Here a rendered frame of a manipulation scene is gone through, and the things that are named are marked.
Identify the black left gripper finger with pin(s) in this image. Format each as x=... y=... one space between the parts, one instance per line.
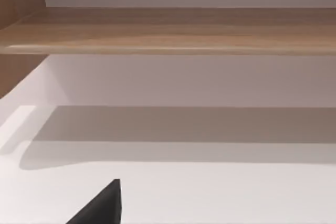
x=106 y=205

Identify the wooden open shelf unit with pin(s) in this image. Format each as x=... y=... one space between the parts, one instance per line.
x=168 y=31

